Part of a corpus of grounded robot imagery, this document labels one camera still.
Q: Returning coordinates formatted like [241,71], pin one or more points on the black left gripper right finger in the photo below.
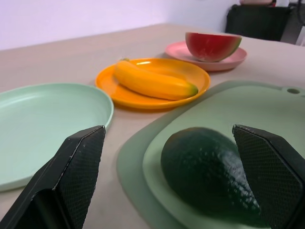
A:
[269,171]

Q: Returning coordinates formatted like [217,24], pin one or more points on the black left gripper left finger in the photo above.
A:
[71,171]

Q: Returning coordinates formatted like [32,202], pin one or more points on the light green plate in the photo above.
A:
[43,126]

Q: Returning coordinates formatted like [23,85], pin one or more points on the orange plate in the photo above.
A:
[133,93]

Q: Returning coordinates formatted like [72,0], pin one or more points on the pink plate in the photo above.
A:
[176,51]

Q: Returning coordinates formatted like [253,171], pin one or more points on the dark green avocado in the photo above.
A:
[202,169]

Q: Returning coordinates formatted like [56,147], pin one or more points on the green cutting board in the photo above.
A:
[214,114]

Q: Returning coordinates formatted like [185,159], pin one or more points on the yellow banana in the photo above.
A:
[152,81]

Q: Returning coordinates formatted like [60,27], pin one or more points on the red watermelon half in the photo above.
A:
[210,46]

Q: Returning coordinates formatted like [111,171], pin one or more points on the black chair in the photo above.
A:
[257,21]

